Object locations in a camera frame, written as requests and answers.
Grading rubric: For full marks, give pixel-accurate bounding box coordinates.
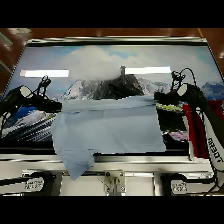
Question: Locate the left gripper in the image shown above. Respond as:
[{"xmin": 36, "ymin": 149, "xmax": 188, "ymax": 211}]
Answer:
[{"xmin": 34, "ymin": 97, "xmax": 64, "ymax": 113}]

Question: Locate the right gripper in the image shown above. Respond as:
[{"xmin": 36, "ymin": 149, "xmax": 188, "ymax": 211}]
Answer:
[{"xmin": 153, "ymin": 91, "xmax": 182, "ymax": 106}]

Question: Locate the light blue shirt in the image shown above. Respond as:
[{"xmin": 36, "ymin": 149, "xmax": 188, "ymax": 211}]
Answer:
[{"xmin": 50, "ymin": 94, "xmax": 167, "ymax": 181}]

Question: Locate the red garment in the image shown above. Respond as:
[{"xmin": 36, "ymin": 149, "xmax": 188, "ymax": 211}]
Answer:
[{"xmin": 182, "ymin": 99, "xmax": 224, "ymax": 160}]

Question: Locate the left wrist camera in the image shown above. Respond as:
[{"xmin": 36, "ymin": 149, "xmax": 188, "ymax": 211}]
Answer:
[{"xmin": 37, "ymin": 75, "xmax": 53, "ymax": 98}]

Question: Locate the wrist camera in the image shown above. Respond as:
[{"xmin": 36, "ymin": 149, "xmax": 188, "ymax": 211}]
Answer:
[
  {"xmin": 37, "ymin": 75, "xmax": 53, "ymax": 98},
  {"xmin": 170, "ymin": 69, "xmax": 186, "ymax": 92}
]

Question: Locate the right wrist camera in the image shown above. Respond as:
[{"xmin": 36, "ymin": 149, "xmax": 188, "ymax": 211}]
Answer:
[{"xmin": 170, "ymin": 69, "xmax": 186, "ymax": 92}]

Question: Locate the black cable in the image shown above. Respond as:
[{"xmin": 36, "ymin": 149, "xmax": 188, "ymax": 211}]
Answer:
[{"xmin": 181, "ymin": 67, "xmax": 198, "ymax": 88}]

